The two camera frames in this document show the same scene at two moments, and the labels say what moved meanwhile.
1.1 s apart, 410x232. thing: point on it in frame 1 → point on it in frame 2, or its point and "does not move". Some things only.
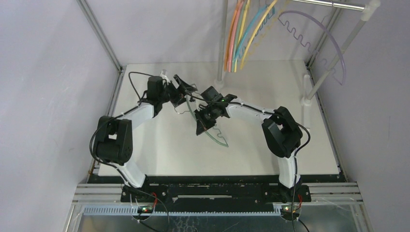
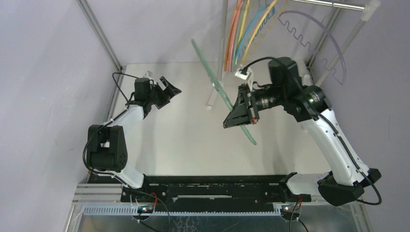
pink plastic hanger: (233, 34) does not move
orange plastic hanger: (225, 66) does not move
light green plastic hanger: (238, 36) does not move
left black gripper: (179, 94) → (170, 91)
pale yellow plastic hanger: (256, 32) does not move
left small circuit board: (145, 209) does not move
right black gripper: (205, 116) → (249, 107)
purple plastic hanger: (329, 30) does not move
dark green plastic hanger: (206, 131) → (216, 83)
